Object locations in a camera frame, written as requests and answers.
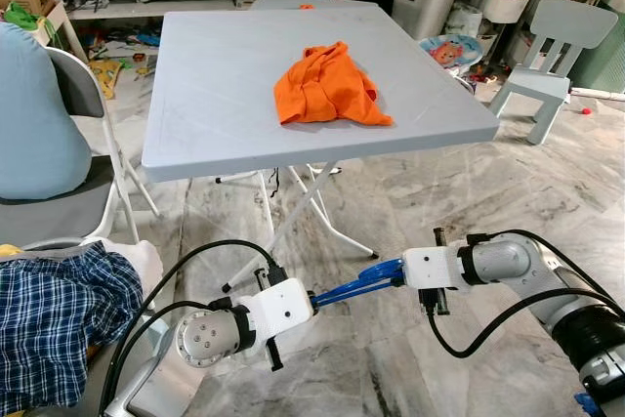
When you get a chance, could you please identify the light blue children's table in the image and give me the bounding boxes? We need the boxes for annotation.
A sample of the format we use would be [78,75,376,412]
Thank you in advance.
[251,0,384,14]

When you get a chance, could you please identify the orange shirt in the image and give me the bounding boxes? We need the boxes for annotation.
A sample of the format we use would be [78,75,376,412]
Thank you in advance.
[273,41,396,128]

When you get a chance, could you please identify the grey folding table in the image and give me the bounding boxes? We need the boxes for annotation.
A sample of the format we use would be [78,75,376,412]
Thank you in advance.
[142,9,501,293]

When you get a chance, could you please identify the blue checked garment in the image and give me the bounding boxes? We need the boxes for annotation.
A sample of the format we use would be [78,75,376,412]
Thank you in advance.
[0,243,147,410]

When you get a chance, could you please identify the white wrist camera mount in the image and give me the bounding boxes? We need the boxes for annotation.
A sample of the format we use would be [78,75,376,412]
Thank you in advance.
[401,244,463,291]
[236,277,316,350]

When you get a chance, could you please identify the white cloth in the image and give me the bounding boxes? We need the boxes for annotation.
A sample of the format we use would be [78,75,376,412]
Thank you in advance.
[96,237,165,293]

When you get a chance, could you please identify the white paper roll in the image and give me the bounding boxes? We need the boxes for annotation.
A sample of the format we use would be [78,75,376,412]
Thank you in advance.
[569,87,625,104]

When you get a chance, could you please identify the grey folding chair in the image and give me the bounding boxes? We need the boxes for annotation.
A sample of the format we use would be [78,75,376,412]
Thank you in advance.
[0,46,163,252]

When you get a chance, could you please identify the green laundry basket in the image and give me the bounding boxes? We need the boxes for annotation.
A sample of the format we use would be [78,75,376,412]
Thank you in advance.
[568,15,625,94]

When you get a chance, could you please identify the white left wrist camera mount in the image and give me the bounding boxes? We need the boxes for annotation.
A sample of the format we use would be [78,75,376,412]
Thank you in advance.
[236,277,316,350]

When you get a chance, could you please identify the colourful baby bouncer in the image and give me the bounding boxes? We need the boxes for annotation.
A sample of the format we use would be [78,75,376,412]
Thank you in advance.
[418,34,487,96]

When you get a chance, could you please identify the blue cloth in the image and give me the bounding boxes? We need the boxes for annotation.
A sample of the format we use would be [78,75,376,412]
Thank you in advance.
[574,391,599,417]

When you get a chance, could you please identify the white fabric basket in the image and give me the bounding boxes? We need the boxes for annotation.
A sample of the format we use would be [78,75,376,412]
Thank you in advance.
[482,0,531,26]

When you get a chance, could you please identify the bright green object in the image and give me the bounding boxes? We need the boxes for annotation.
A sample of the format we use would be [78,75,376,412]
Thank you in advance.
[3,1,42,31]

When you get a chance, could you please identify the blue plastic hanger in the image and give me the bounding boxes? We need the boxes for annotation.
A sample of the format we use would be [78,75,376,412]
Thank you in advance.
[310,257,407,310]

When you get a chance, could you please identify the light blue children's chair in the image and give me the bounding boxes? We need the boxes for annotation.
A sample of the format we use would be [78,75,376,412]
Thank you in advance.
[489,0,594,147]

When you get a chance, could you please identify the white lidded bin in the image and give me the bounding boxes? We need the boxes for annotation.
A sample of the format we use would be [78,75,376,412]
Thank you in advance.
[392,0,464,43]

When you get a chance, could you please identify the light blue cushion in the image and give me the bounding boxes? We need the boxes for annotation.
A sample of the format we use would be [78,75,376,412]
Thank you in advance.
[0,21,95,201]

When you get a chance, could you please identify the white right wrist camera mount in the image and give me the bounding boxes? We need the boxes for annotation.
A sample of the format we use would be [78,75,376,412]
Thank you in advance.
[401,244,463,291]

